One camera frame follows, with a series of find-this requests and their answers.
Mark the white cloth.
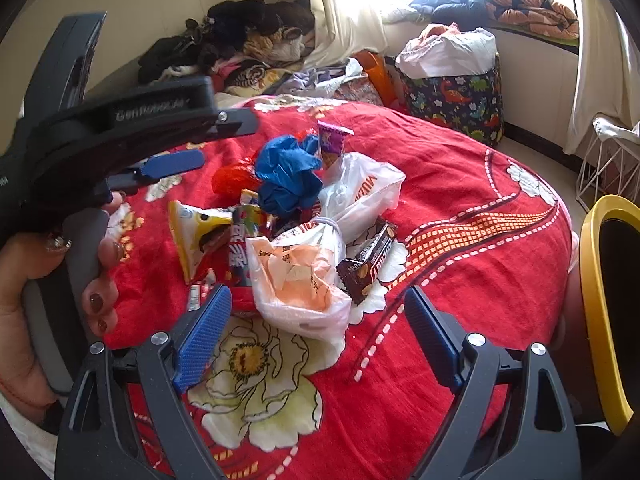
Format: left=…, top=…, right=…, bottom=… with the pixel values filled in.
left=382, top=6, right=416, bottom=25

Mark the floral cloth bag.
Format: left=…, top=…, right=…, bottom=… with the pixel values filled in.
left=332, top=77, right=386, bottom=106

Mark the blue plastic bag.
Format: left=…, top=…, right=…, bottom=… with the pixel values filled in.
left=254, top=134, right=325, bottom=217

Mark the red and blue snack packet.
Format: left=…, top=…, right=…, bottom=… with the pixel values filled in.
left=227, top=204, right=273, bottom=316

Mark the yellow trash bin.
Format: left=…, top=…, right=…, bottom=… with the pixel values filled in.
left=579, top=194, right=640, bottom=436

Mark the white wire stool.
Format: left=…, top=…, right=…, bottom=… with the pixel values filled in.
left=575, top=115, right=640, bottom=211

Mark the red floral blanket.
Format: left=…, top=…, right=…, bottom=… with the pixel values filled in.
left=95, top=97, right=573, bottom=480

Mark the purple snack packet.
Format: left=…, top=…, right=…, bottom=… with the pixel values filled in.
left=316, top=120, right=353, bottom=171

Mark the large white plastic bag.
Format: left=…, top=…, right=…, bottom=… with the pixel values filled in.
left=395, top=25, right=498, bottom=80

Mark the cream curtain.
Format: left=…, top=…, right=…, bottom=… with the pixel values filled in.
left=310, top=0, right=388, bottom=68
left=565, top=0, right=640, bottom=156

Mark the pale lavender garment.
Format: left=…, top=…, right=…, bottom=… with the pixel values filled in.
left=277, top=57, right=363, bottom=98

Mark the brown chocolate wrapper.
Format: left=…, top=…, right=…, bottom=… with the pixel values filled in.
left=336, top=219, right=399, bottom=306

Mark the white bag with orange print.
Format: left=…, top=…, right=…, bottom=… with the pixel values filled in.
left=317, top=151, right=407, bottom=233

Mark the blue padded jacket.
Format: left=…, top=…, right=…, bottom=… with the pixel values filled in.
left=407, top=0, right=516, bottom=23

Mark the red plastic bag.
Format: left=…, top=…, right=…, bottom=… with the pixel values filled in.
left=211, top=156, right=261, bottom=196

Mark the orange patterned quilt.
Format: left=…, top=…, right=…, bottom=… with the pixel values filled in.
left=485, top=0, right=580, bottom=41

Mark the pile of dark clothes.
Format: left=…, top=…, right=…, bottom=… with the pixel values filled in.
left=137, top=0, right=316, bottom=96

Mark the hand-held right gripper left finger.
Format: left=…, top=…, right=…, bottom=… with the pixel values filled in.
left=55, top=284, right=233, bottom=480

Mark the yellow and white snack packet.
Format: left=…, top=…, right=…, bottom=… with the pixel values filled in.
left=166, top=200, right=236, bottom=285

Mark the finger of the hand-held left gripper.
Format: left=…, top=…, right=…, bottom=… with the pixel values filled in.
left=197, top=108, right=259, bottom=140
left=102, top=149, right=206, bottom=196

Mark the person's left hand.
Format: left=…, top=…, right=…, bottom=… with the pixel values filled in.
left=0, top=191, right=125, bottom=413

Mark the white and orange plastic bag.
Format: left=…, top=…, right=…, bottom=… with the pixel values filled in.
left=244, top=217, right=353, bottom=348

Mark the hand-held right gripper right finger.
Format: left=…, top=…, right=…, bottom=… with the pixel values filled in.
left=404, top=285, right=583, bottom=480

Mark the dinosaur print fabric basket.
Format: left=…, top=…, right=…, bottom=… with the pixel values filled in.
left=397, top=52, right=506, bottom=148

